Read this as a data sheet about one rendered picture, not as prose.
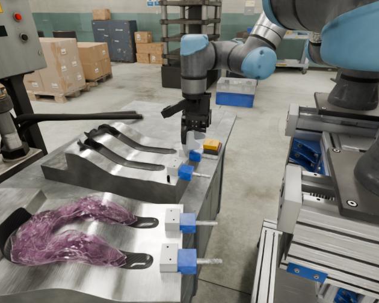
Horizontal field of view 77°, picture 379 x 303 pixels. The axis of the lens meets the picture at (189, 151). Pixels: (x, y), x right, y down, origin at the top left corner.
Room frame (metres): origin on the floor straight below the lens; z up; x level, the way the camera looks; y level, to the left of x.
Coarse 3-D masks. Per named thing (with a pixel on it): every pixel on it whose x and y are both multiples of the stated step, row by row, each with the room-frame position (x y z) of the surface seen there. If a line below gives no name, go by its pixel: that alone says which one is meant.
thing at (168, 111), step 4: (184, 100) 0.70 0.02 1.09; (176, 104) 0.71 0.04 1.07; (180, 104) 0.70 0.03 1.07; (184, 104) 0.70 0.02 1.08; (188, 104) 0.70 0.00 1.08; (164, 108) 0.73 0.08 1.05; (168, 108) 0.72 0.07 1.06; (172, 108) 0.71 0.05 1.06; (176, 108) 0.71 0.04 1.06; (180, 108) 0.70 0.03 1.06; (184, 108) 0.70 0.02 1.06; (164, 112) 0.72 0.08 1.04; (168, 112) 0.72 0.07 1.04; (172, 112) 0.71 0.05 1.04; (176, 112) 0.71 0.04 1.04; (164, 116) 0.72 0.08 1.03; (168, 116) 0.72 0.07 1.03
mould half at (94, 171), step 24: (72, 144) 0.84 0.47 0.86; (120, 144) 0.75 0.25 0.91; (144, 144) 0.80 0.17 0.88; (168, 144) 0.79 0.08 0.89; (48, 168) 0.68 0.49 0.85; (72, 168) 0.65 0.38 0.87; (96, 168) 0.62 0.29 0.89; (120, 168) 0.63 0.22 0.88; (120, 192) 0.60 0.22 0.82; (144, 192) 0.57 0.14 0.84; (168, 192) 0.55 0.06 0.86
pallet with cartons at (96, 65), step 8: (80, 48) 4.90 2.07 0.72; (88, 48) 4.89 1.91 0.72; (96, 48) 5.17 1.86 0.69; (104, 48) 5.50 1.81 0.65; (80, 56) 4.90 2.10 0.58; (88, 56) 4.87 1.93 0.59; (96, 56) 5.12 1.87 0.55; (104, 56) 5.45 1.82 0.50; (88, 64) 4.88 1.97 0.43; (96, 64) 5.07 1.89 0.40; (104, 64) 5.37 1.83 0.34; (88, 72) 4.88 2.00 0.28; (96, 72) 5.01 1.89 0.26; (104, 72) 5.32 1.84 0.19; (88, 80) 4.90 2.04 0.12; (96, 80) 4.95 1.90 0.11; (104, 80) 5.25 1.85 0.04
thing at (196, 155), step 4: (180, 148) 0.70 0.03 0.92; (180, 152) 0.70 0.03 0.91; (188, 152) 0.69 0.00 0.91; (192, 152) 0.70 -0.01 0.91; (196, 152) 0.70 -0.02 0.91; (200, 152) 0.70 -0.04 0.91; (180, 156) 0.70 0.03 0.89; (184, 156) 0.69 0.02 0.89; (188, 156) 0.69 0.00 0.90; (192, 156) 0.69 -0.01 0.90; (196, 156) 0.68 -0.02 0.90; (200, 156) 0.68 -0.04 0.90; (204, 156) 0.69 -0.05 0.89; (208, 156) 0.69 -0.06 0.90; (212, 156) 0.69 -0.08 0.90; (216, 156) 0.69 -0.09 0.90; (192, 160) 0.69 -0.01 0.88; (196, 160) 0.68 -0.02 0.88; (200, 160) 0.68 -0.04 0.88
